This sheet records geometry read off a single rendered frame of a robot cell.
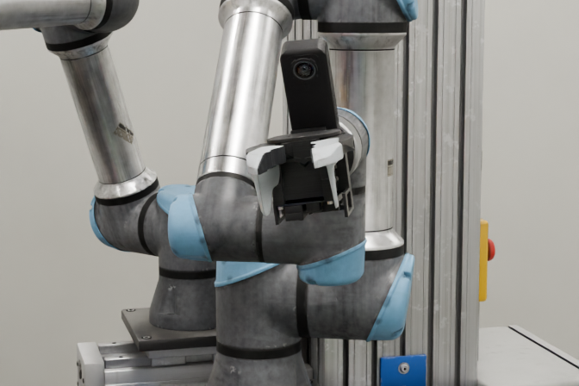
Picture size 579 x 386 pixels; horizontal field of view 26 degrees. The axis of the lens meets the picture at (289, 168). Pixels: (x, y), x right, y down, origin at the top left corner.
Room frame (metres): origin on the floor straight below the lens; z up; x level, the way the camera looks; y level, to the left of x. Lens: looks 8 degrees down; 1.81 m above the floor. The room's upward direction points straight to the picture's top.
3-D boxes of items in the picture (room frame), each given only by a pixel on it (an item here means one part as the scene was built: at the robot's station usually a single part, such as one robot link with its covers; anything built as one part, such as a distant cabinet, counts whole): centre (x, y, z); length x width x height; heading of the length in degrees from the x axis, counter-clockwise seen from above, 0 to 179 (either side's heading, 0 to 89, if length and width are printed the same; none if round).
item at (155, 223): (2.15, 0.17, 1.42); 0.13 x 0.12 x 0.14; 51
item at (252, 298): (1.66, 0.03, 1.42); 0.13 x 0.12 x 0.14; 81
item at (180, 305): (2.14, 0.17, 1.31); 0.15 x 0.15 x 0.10
